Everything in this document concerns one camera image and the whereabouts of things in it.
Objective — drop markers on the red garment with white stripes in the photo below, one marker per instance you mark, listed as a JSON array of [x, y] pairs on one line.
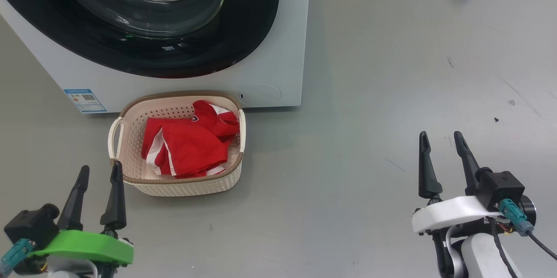
[[191, 147]]

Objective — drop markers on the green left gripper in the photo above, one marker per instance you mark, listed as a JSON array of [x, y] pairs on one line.
[[87, 245]]

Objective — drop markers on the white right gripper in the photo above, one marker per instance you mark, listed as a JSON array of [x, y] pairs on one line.
[[448, 212]]

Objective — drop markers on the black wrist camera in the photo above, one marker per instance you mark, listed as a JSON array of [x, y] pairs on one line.
[[30, 226], [500, 189]]

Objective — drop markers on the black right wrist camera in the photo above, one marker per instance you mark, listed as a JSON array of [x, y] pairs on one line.
[[500, 189]]

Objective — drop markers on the teal camera connector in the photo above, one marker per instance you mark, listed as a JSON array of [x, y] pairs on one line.
[[513, 217], [15, 256]]

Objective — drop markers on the white front-load washing machine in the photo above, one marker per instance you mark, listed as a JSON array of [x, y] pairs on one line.
[[283, 51]]

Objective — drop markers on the round grey washing machine door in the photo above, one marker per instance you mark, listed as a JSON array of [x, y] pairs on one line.
[[243, 30]]

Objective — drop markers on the beige perforated laundry basket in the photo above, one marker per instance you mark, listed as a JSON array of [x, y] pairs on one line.
[[182, 186]]

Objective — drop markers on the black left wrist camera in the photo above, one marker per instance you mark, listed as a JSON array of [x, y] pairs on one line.
[[30, 226]]

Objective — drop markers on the teal left camera connector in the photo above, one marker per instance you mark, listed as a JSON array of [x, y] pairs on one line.
[[15, 256]]

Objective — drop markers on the teal right camera connector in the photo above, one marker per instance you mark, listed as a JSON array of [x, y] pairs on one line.
[[513, 217]]

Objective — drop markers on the blue energy label sticker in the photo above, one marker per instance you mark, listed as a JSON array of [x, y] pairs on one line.
[[85, 100]]

